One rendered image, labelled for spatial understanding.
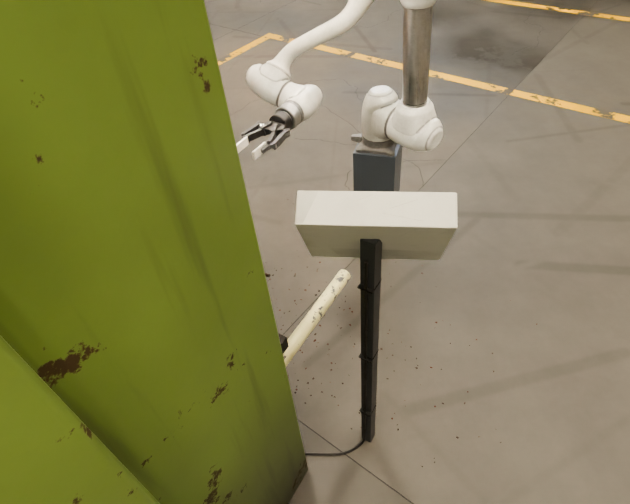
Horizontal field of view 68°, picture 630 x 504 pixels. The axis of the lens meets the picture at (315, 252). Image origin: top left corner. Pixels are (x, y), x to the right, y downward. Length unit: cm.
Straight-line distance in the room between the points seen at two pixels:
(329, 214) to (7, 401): 68
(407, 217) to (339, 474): 119
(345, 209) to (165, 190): 43
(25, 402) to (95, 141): 29
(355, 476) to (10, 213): 160
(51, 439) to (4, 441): 6
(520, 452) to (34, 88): 190
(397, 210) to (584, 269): 182
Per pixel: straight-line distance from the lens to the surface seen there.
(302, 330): 146
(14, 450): 59
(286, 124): 167
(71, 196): 61
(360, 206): 101
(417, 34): 185
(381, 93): 212
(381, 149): 221
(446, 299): 239
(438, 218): 100
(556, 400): 221
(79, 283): 66
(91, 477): 70
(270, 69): 181
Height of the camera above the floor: 183
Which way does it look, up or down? 45 degrees down
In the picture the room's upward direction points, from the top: 6 degrees counter-clockwise
